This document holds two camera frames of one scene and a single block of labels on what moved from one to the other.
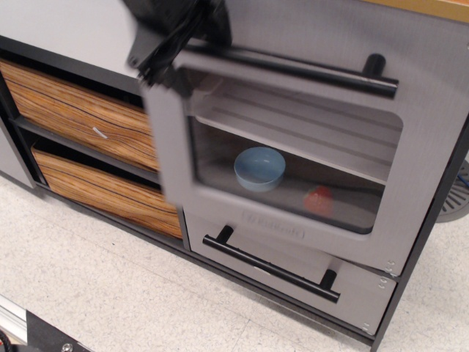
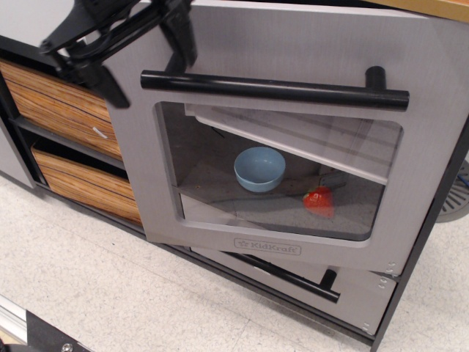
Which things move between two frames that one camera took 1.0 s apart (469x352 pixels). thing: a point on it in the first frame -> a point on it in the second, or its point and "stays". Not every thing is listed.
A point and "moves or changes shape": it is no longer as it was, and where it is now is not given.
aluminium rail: [13, 320] stays
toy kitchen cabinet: [301, 160] stays
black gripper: [163, 27] -> [100, 28]
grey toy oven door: [339, 151] moves or changes shape
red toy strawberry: [319, 201] stays
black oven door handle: [371, 81] -> [373, 92]
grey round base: [457, 200] stays
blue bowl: [259, 169] stays
